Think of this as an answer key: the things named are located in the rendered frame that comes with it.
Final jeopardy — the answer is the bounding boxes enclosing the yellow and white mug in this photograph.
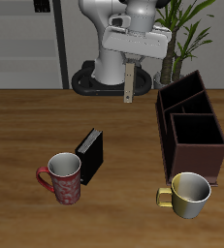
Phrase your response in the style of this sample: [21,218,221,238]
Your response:
[155,171,212,220]

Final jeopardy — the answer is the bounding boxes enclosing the grey shelf unit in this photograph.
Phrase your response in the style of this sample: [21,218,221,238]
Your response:
[0,0,70,90]

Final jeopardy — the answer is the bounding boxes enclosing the black book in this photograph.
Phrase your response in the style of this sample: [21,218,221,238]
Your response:
[74,128,104,186]

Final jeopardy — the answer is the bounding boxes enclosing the green pot plant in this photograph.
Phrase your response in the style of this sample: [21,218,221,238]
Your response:
[152,0,216,90]

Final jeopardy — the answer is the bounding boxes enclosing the red patterned mug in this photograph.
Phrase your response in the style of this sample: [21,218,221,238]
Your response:
[35,152,82,205]

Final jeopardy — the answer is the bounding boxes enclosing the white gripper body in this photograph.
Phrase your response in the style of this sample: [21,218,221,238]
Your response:
[102,25,173,60]

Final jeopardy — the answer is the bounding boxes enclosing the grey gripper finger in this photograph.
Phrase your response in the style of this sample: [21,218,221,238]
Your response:
[135,55,146,68]
[120,52,129,65]

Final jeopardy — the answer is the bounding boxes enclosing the dark brown desk caddy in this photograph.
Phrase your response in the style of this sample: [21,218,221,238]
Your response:
[154,69,224,188]

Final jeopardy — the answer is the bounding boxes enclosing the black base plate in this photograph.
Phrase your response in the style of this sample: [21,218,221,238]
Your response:
[71,60,152,97]

